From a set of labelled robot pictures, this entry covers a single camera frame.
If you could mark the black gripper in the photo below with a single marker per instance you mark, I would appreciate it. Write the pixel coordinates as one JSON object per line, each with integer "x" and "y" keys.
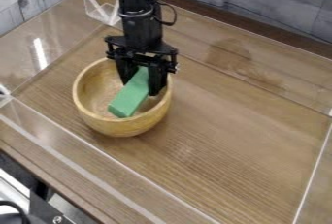
{"x": 140, "y": 39}

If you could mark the green rectangular block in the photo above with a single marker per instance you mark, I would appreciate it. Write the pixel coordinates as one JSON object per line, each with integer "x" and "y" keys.
{"x": 131, "y": 95}

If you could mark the wooden bowl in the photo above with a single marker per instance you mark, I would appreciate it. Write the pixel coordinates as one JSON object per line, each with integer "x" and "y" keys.
{"x": 95, "y": 87}

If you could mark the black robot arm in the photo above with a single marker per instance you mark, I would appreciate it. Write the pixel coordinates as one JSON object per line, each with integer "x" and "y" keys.
{"x": 136, "y": 6}

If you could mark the clear acrylic corner bracket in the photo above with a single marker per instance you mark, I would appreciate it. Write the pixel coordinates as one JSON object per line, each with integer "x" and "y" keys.
{"x": 105, "y": 13}

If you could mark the clear acrylic tray wall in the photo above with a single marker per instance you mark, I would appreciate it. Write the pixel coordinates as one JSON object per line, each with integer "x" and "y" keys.
{"x": 238, "y": 156}

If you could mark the black metal frame bracket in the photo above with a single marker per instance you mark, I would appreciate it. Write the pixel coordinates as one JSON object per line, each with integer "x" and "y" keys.
{"x": 53, "y": 211}

